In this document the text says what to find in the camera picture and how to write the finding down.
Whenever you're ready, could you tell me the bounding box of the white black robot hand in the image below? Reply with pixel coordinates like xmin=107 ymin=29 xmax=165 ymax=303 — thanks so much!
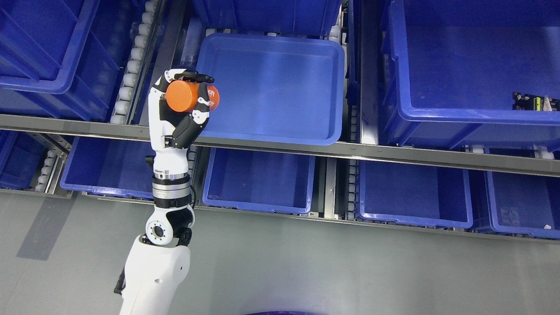
xmin=148 ymin=69 xmax=215 ymax=180

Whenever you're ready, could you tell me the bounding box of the orange cylindrical capacitor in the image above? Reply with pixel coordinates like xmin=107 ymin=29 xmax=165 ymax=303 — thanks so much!
xmin=165 ymin=80 xmax=220 ymax=113

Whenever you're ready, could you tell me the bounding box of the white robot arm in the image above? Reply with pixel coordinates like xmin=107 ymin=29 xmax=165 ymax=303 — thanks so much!
xmin=119 ymin=151 xmax=195 ymax=315

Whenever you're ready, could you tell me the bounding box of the steel shelf rack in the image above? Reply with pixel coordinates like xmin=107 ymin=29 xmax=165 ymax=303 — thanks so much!
xmin=1 ymin=0 xmax=559 ymax=241

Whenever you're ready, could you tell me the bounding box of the blue bin lower left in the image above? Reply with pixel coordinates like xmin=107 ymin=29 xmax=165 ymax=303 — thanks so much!
xmin=60 ymin=137 xmax=155 ymax=200

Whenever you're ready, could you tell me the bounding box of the blue bin lower centre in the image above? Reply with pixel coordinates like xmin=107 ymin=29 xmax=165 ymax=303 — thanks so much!
xmin=202 ymin=149 xmax=315 ymax=214

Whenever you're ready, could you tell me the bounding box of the blue tray bin centre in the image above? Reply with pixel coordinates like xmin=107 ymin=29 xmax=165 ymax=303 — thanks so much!
xmin=196 ymin=33 xmax=345 ymax=146

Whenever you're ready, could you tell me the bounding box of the blue bin upper left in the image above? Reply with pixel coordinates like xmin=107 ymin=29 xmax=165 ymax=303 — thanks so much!
xmin=0 ymin=0 xmax=145 ymax=122

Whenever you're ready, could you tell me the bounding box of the blue bin far left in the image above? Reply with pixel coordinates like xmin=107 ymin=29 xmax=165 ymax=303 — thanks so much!
xmin=0 ymin=130 xmax=45 ymax=190

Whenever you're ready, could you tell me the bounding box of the blue bin top centre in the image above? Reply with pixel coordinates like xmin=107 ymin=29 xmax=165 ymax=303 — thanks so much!
xmin=192 ymin=0 xmax=342 ymax=36

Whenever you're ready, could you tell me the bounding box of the blue bin lower right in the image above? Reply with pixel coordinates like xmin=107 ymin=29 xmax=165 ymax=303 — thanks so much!
xmin=356 ymin=161 xmax=473 ymax=229

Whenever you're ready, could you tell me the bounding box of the large blue bin right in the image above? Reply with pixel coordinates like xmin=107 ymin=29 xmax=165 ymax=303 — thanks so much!
xmin=380 ymin=0 xmax=560 ymax=152

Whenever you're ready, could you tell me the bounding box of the small electronic part in bin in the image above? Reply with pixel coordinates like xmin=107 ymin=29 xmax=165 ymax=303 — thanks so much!
xmin=512 ymin=92 xmax=560 ymax=112

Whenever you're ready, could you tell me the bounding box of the blue bin far right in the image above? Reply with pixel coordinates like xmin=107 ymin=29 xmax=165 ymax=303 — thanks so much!
xmin=485 ymin=171 xmax=560 ymax=240

